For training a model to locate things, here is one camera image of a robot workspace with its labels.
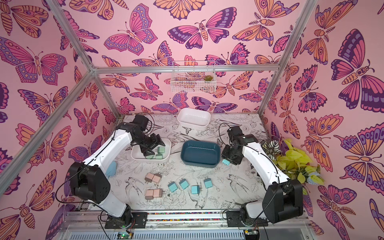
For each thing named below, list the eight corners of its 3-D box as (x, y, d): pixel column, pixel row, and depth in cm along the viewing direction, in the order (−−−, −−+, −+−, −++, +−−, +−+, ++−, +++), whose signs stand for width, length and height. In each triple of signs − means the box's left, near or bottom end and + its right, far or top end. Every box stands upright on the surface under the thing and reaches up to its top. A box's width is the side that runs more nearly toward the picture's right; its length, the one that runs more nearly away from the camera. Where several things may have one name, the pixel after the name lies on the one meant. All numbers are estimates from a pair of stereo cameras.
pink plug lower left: (145, 199, 82) (144, 198, 80) (147, 190, 85) (146, 189, 83) (152, 199, 82) (151, 198, 80) (154, 190, 85) (153, 189, 83)
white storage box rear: (177, 131, 113) (176, 126, 108) (178, 112, 126) (178, 107, 121) (210, 131, 113) (211, 125, 108) (209, 112, 126) (209, 106, 121)
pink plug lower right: (153, 197, 83) (152, 196, 81) (154, 189, 85) (153, 188, 84) (162, 197, 83) (161, 196, 81) (163, 189, 85) (162, 188, 84)
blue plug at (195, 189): (191, 194, 84) (191, 192, 82) (191, 186, 86) (191, 185, 84) (199, 194, 84) (199, 192, 82) (199, 186, 86) (199, 185, 84)
